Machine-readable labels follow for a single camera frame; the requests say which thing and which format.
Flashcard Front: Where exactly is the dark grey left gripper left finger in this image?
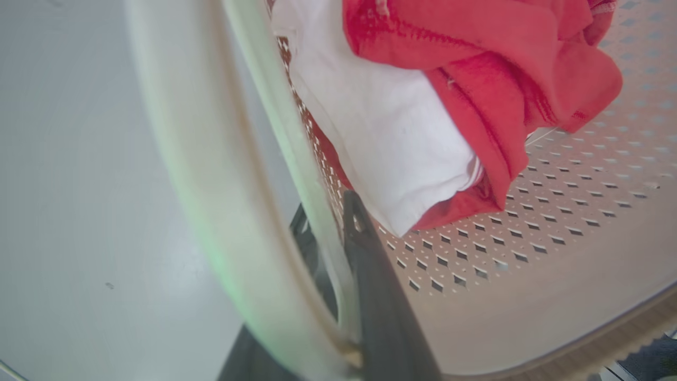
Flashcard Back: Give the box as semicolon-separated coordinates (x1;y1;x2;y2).
217;204;339;381

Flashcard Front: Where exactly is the white garment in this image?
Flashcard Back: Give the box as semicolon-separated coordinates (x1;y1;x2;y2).
271;0;484;238

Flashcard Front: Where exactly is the dark grey object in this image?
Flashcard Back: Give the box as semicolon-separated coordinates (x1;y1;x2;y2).
617;334;677;381

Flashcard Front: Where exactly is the white perforated laundry basket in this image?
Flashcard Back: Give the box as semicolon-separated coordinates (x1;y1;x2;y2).
124;0;677;381

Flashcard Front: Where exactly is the red garment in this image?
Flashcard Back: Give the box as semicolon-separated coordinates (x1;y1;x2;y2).
296;0;624;231

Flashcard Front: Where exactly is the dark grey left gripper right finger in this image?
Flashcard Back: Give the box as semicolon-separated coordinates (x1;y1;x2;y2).
342;190;443;381

